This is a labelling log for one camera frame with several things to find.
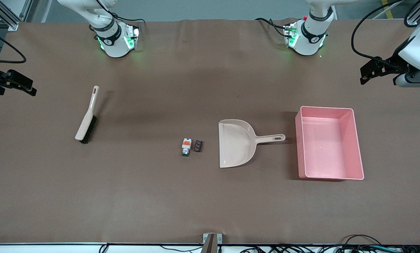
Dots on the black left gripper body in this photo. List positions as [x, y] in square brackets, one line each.
[389, 65]

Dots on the beige plastic dustpan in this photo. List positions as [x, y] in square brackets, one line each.
[234, 144]

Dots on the white orange electronic component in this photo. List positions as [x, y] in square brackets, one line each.
[186, 144]

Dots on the small black electronic component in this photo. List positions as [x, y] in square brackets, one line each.
[198, 146]

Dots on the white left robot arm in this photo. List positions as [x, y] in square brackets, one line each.
[312, 38]

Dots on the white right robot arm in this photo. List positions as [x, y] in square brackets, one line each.
[113, 42]

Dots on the pink plastic bin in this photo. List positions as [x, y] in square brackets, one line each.
[327, 147]

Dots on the large table cover mat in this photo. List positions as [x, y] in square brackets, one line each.
[161, 196]

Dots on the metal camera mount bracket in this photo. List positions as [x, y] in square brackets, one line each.
[212, 240]

